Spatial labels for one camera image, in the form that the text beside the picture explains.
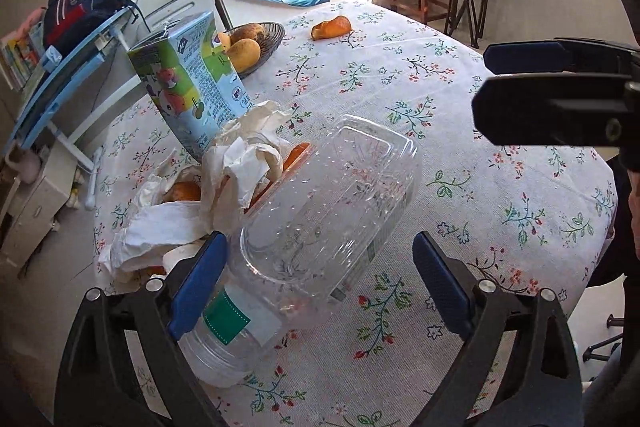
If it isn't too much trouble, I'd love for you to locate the pink kettlebell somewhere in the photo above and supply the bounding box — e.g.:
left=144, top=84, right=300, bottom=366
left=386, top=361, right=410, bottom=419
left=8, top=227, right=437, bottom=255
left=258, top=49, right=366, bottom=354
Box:
left=5, top=144, right=43, bottom=185

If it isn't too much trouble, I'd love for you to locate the clear plastic clamshell container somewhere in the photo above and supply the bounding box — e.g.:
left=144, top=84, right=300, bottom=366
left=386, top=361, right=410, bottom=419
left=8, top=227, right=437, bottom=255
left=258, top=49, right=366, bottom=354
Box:
left=240, top=114, right=422, bottom=303

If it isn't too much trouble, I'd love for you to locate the curled orange peel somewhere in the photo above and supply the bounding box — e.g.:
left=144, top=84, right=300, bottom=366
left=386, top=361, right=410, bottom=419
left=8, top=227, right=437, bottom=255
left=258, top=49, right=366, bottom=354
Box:
left=311, top=15, right=352, bottom=40

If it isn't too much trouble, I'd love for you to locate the long orange peel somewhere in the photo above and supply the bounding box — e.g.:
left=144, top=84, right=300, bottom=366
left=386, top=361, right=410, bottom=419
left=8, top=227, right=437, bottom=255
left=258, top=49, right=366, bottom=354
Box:
left=250, top=142, right=313, bottom=208

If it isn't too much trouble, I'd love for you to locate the row of books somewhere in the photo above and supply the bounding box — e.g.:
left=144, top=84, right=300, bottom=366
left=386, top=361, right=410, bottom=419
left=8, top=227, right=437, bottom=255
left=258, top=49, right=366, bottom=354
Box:
left=0, top=19, right=46, bottom=90

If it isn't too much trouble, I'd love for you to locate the dark striped backpack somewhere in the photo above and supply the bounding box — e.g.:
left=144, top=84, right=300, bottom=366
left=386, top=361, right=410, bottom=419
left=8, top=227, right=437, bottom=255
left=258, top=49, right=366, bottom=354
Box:
left=42, top=0, right=136, bottom=58

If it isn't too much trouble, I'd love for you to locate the brown spotted mango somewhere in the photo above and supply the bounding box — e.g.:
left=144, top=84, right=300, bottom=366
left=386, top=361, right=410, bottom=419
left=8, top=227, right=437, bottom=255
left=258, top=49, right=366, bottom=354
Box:
left=227, top=23, right=266, bottom=45

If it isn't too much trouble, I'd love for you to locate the woven fruit bowl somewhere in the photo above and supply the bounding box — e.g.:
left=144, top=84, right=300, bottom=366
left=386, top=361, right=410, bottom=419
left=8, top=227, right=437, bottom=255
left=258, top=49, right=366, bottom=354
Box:
left=220, top=22, right=286, bottom=75

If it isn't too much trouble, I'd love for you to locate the white floral tablecloth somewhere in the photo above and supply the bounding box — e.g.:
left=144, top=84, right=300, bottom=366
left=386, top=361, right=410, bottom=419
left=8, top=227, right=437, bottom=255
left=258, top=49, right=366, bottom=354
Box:
left=92, top=0, right=617, bottom=427

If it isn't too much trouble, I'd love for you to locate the white floor appliance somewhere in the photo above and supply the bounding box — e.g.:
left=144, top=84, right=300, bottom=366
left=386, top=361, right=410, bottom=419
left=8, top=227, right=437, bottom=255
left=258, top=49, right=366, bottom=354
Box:
left=142, top=0, right=221, bottom=32

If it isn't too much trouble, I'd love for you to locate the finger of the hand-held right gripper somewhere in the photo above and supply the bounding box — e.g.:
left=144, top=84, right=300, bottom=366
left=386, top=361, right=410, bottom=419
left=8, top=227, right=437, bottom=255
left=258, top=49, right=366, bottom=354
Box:
left=484, top=38, right=640, bottom=75
left=471, top=76, right=640, bottom=146

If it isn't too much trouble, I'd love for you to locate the white low cabinet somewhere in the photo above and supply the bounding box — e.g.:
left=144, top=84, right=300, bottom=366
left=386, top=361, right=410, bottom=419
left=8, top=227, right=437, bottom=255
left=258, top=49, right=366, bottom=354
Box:
left=0, top=142, right=81, bottom=278

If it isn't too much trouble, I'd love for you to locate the clear plastic bottle green label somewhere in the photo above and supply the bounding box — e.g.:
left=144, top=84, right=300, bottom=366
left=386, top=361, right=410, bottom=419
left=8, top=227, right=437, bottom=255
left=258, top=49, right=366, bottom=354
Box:
left=175, top=237, right=326, bottom=389

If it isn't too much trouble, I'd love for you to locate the green and blue juice carton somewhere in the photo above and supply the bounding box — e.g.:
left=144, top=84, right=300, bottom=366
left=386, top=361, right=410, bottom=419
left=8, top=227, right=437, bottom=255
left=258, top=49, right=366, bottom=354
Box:
left=126, top=11, right=253, bottom=158

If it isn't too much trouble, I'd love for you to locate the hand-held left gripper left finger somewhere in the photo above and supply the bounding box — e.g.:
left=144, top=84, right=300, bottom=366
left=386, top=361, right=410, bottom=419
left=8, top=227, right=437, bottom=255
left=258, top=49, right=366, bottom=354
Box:
left=54, top=231, right=236, bottom=427

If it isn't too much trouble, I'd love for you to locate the blue study desk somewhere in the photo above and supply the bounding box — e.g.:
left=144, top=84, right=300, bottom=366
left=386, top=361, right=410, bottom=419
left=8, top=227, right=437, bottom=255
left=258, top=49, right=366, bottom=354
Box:
left=0, top=2, right=143, bottom=212

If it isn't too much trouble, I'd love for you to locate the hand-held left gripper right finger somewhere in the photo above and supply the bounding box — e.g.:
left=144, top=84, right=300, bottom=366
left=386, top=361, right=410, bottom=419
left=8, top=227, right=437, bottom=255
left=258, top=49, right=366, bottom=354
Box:
left=412, top=231, right=586, bottom=427

